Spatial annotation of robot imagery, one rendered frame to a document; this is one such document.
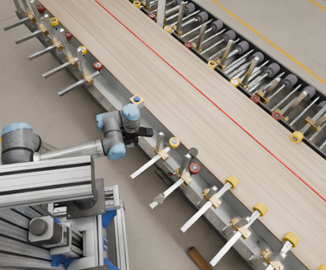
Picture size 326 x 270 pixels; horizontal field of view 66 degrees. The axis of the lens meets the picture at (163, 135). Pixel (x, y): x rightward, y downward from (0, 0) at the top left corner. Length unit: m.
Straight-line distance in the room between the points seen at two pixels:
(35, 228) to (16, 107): 2.52
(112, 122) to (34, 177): 0.55
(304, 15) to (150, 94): 3.88
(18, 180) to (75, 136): 2.42
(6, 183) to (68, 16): 2.45
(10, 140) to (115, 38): 1.72
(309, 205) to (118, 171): 1.78
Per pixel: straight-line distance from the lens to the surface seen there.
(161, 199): 1.78
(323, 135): 2.72
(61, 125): 3.16
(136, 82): 2.23
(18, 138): 1.17
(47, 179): 0.62
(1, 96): 3.66
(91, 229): 1.68
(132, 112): 1.11
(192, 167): 1.85
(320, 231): 2.08
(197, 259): 2.56
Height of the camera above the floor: 2.58
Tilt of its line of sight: 60 degrees down
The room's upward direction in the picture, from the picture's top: 10 degrees clockwise
